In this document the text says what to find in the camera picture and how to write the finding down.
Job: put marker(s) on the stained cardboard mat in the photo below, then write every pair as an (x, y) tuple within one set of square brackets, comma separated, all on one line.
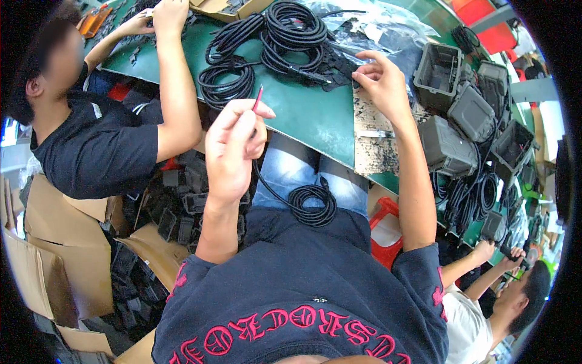
[(375, 154)]

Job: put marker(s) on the thin grey tool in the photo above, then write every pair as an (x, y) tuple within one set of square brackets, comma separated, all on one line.
[(375, 133)]

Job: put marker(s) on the clear plastic bag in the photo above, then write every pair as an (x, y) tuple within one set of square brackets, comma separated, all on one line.
[(377, 20)]

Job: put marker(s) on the large grey plastic housing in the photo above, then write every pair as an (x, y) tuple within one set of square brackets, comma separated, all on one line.
[(445, 145)]

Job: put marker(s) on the pile of small black parts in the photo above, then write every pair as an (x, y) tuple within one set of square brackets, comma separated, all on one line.
[(118, 27)]

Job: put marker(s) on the black plastic clips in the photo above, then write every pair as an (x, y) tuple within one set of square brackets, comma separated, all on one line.
[(338, 68)]

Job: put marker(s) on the dark open plastic housing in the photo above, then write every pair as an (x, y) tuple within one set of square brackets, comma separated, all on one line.
[(511, 150)]

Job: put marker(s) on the open cardboard box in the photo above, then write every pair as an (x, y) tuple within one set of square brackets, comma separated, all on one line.
[(213, 8)]

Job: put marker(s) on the closed grey plastic housing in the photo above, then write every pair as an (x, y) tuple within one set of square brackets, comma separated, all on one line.
[(470, 113)]

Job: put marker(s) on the orange plastic part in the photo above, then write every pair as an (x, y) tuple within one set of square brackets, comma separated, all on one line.
[(93, 22)]

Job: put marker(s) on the person's body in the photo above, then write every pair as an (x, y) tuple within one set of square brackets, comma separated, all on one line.
[(300, 273)]

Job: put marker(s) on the open grey plastic housing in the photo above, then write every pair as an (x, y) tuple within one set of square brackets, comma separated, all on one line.
[(436, 77)]

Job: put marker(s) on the stack of cardboard cartons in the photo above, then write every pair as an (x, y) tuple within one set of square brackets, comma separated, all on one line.
[(68, 236)]

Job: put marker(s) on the red plastic stool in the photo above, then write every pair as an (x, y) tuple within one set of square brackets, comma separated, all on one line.
[(384, 255)]

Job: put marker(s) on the person's legs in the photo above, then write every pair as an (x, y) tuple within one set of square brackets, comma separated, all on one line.
[(291, 168)]

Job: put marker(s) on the person's right hand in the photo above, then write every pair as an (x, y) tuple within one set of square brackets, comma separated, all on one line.
[(386, 88)]

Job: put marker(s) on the heap of black plastic housings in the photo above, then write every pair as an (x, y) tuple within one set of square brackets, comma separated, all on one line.
[(182, 200)]

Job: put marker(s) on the person's left hand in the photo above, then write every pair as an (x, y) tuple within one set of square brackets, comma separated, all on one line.
[(229, 154)]

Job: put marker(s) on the red plastic crate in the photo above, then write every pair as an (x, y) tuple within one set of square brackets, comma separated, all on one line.
[(486, 22)]

